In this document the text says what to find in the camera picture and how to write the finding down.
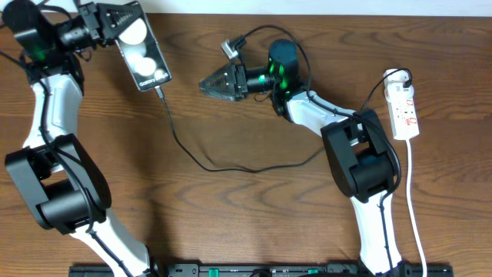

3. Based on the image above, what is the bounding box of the black smartphone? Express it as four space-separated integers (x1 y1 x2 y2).
116 14 172 92

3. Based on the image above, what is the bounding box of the black charging cable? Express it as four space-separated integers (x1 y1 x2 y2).
153 68 414 173

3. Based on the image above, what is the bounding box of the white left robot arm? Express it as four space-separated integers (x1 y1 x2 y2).
2 0 171 276

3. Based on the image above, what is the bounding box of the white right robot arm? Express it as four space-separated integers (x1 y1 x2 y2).
199 37 402 275

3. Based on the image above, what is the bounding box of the white charger adapter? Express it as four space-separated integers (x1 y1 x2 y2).
383 68 414 102

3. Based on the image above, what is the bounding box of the white power strip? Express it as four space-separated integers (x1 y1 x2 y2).
381 68 421 141

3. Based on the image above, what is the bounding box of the white power strip cord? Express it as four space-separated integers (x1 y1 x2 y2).
405 138 428 277

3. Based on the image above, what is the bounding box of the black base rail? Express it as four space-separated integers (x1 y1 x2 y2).
68 262 454 277

